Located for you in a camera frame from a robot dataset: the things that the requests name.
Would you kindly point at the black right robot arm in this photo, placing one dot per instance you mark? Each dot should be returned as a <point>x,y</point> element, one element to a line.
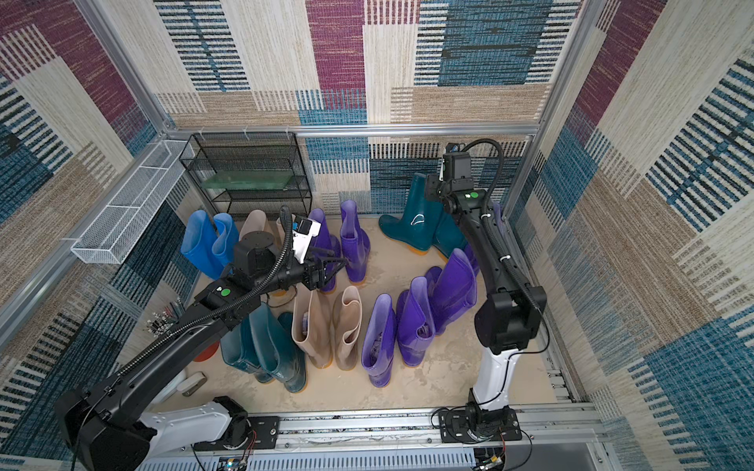
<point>513,310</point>

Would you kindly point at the beige rain boot wall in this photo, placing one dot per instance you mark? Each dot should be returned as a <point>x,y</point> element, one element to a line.
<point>347,328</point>

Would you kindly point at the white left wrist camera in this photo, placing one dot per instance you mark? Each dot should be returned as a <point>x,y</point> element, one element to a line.
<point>304,231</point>

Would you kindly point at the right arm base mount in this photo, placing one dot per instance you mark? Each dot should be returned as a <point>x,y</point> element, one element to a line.
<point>487,416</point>

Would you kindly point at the black wire mesh shelf rack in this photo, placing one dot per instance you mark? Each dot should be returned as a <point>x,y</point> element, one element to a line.
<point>207,154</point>

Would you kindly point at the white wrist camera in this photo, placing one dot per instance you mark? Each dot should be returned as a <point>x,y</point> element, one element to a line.
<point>456,163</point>
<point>304,231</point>

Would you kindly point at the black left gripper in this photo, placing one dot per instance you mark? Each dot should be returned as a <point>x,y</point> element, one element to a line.
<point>316,282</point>

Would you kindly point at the green tray on rack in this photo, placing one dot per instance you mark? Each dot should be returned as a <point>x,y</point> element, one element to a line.
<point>248,180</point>

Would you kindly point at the white stapler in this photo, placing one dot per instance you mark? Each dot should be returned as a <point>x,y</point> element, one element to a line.
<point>192,384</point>

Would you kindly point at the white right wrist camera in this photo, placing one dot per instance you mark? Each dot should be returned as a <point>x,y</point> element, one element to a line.
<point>456,163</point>

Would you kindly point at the beige rain boot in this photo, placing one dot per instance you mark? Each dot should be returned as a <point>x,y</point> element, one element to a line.
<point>311,326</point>
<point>281,230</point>
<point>257,221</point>

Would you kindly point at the red pen holder cup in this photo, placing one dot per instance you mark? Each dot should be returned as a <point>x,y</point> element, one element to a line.
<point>208,353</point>

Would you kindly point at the white wire mesh basket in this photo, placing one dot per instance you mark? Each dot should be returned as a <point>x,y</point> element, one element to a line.
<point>114,232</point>

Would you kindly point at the white round clock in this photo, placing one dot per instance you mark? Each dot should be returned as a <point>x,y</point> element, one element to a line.
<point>170,388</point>

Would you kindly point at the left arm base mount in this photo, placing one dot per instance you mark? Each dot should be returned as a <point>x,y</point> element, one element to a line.
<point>219,425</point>

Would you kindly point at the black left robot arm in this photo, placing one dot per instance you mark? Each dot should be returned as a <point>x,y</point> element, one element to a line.
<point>106,426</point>

